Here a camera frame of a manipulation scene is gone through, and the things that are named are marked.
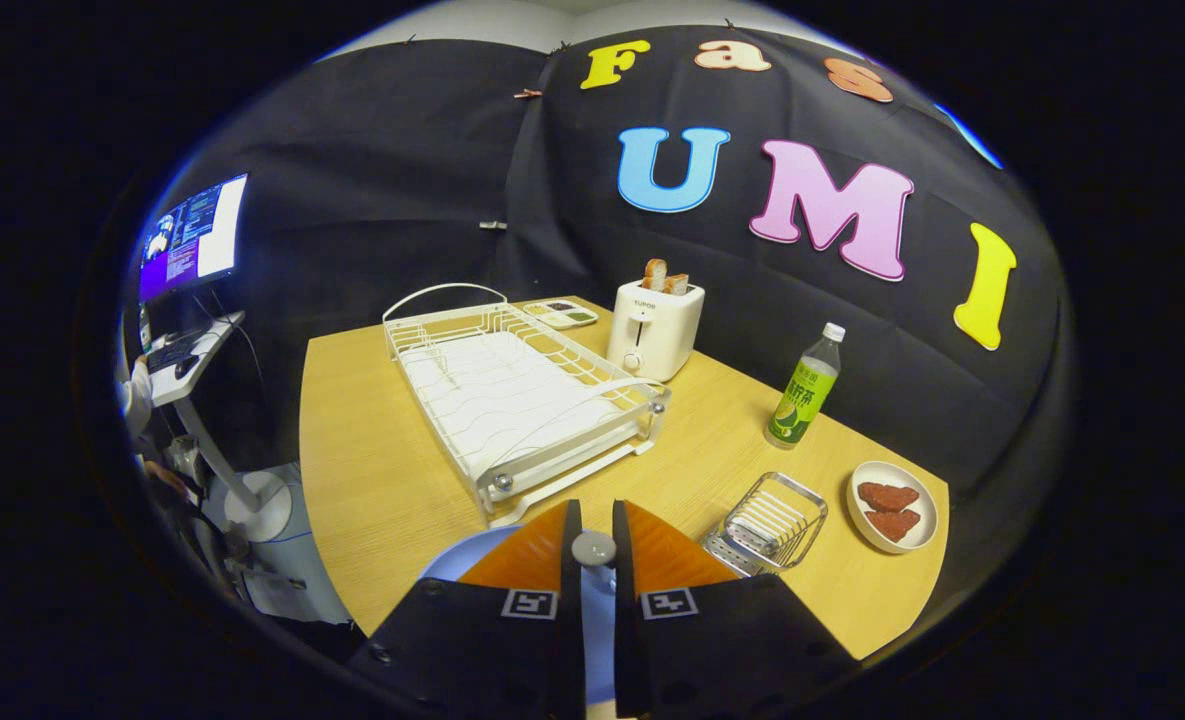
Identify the computer monitor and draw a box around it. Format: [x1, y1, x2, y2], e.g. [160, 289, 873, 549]
[137, 172, 251, 305]

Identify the spoon with clear handle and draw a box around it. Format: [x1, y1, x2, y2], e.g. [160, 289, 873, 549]
[570, 529, 619, 603]

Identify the black backdrop cloth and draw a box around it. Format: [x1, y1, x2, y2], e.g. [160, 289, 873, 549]
[120, 24, 1065, 506]

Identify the green label drink bottle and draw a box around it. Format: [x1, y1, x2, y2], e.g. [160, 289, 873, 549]
[764, 321, 847, 451]

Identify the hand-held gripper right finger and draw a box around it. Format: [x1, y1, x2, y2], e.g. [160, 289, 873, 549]
[611, 499, 859, 720]

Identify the black keyboard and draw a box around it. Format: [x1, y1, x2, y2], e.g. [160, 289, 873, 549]
[146, 334, 204, 375]

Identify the white wire dish rack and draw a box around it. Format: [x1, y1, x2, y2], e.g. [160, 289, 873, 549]
[381, 282, 674, 530]

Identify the blue plate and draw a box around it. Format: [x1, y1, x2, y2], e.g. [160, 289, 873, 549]
[419, 524, 619, 707]

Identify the white toaster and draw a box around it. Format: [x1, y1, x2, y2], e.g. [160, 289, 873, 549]
[606, 278, 707, 384]

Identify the metal wire basket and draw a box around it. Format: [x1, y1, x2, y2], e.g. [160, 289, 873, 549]
[701, 471, 831, 580]

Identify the white standing desk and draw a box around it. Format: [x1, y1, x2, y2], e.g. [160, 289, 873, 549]
[146, 309, 294, 543]

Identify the white divided condiment tray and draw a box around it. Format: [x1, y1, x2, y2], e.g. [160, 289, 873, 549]
[521, 296, 601, 331]

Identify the brown meat piece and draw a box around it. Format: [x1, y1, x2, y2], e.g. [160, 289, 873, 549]
[866, 508, 923, 543]
[856, 481, 921, 514]

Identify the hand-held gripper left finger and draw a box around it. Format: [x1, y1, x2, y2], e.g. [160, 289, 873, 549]
[346, 499, 586, 720]

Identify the white plate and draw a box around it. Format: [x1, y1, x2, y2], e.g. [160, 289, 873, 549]
[845, 459, 940, 556]

